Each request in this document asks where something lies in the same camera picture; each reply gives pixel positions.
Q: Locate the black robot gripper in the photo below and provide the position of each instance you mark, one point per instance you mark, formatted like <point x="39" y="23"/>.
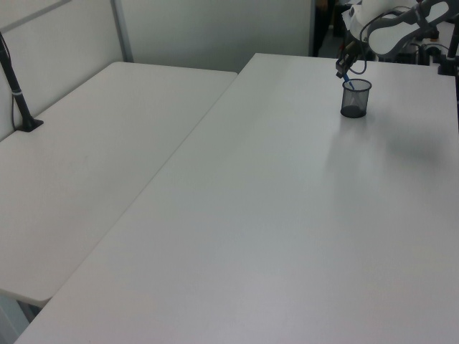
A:
<point x="351" y="52"/>

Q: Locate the white marker with blue cap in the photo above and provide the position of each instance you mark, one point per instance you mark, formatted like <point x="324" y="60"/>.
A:
<point x="348" y="81"/>

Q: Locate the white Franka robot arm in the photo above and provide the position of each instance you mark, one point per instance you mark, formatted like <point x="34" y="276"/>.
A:
<point x="398" y="28"/>

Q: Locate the black mesh pen cup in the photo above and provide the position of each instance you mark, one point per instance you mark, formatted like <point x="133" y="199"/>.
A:
<point x="355" y="100"/>

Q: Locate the person in dark clothes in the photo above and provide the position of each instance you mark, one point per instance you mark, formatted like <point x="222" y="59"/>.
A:
<point x="322" y="25"/>

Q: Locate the white adjacent table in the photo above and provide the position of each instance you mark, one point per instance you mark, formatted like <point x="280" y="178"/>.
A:
<point x="89" y="161"/>

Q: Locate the black camera pole with clamp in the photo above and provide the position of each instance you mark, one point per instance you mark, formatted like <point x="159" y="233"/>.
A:
<point x="450" y="50"/>

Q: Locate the grey partition frame post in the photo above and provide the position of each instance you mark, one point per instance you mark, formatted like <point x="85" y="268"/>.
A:
<point x="122" y="28"/>

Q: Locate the black camera pole with foot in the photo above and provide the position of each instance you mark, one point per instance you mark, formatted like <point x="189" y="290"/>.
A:
<point x="16" y="89"/>

